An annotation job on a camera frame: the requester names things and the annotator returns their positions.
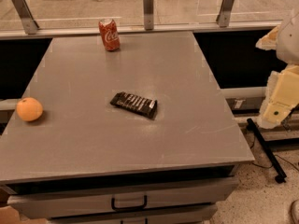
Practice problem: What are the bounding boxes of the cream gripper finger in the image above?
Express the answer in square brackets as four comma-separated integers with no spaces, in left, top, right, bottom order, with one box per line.
[257,64,299,129]
[255,25,279,50]

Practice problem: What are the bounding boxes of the black rxbar chocolate bar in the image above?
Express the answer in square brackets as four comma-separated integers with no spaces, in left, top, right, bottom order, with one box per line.
[110,91,158,119]

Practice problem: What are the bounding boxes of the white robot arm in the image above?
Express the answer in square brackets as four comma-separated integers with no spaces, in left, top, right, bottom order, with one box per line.
[256,6,299,129]

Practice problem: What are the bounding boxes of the red coke can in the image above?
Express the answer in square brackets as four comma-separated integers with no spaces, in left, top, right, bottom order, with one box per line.
[99,19,121,51]

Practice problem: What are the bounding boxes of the black floor stand leg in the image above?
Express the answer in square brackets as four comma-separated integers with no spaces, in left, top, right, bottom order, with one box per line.
[247,119,287,184]

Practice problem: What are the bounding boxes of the grey lower drawer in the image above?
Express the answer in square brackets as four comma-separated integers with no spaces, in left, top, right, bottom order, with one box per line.
[48,204,217,224]

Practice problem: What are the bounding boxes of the grey drawer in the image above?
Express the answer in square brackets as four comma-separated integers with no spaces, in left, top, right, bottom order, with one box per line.
[48,204,217,224]
[8,176,238,218]

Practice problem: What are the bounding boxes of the orange fruit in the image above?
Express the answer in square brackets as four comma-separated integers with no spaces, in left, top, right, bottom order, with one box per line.
[16,97,43,122]

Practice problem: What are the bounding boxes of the grey upper drawer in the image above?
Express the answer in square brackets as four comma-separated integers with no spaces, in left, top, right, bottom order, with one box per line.
[8,176,238,218]

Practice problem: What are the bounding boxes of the right metal railing bracket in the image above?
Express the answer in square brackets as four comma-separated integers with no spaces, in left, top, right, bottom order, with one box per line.
[216,0,235,27]

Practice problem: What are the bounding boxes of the metal railing bracket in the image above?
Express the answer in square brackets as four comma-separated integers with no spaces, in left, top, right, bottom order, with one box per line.
[143,0,154,30]
[11,0,39,35]
[216,0,235,27]

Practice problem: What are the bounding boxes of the black floor cable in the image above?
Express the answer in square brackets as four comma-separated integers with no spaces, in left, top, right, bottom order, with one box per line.
[249,133,299,173]

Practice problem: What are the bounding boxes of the middle metal railing bracket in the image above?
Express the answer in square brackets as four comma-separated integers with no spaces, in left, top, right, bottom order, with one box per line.
[143,0,154,30]

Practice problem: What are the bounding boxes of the black drawer handle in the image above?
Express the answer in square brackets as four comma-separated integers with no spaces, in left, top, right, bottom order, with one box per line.
[110,195,148,212]

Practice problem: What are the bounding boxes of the left metal railing bracket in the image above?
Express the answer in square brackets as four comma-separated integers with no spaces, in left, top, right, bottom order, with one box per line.
[11,0,39,35]

